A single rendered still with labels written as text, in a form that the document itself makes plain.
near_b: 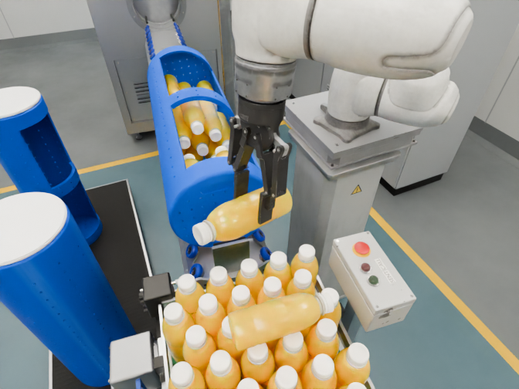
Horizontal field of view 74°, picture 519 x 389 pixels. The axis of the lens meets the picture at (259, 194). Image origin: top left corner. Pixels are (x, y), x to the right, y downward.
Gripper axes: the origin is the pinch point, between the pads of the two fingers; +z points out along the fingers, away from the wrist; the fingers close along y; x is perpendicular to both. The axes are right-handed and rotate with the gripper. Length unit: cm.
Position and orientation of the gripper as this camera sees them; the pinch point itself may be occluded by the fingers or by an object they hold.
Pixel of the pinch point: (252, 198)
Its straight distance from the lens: 65.4
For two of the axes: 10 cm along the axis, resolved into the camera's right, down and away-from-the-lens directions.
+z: -0.8, 8.1, 5.9
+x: 7.6, -3.3, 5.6
